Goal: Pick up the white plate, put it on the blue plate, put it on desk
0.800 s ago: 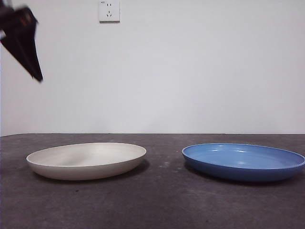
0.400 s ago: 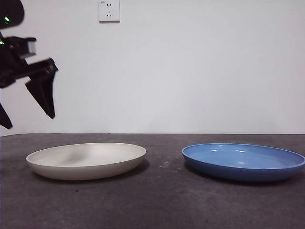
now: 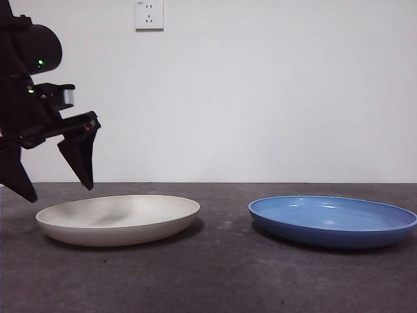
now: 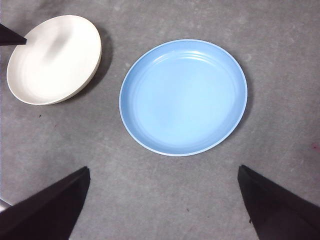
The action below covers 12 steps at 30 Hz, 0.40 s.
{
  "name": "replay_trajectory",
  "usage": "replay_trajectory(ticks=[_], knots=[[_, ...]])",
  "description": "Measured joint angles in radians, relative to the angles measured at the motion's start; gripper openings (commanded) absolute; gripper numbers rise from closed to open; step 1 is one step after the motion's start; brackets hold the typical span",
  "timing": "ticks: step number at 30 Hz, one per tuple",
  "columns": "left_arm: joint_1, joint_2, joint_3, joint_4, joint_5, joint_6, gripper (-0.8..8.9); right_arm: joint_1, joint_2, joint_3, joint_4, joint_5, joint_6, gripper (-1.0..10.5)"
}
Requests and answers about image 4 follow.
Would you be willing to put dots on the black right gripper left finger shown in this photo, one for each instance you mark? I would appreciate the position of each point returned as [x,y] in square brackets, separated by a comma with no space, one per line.
[50,210]

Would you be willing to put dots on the white round plate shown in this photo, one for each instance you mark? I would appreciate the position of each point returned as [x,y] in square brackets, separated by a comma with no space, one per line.
[55,62]

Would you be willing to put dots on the blue round plate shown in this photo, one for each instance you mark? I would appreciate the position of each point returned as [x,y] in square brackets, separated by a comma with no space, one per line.
[183,100]

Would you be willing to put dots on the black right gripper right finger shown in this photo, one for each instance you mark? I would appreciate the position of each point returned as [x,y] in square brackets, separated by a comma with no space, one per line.
[277,210]

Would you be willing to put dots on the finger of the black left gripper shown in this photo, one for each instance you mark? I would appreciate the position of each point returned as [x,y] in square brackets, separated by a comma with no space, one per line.
[10,36]

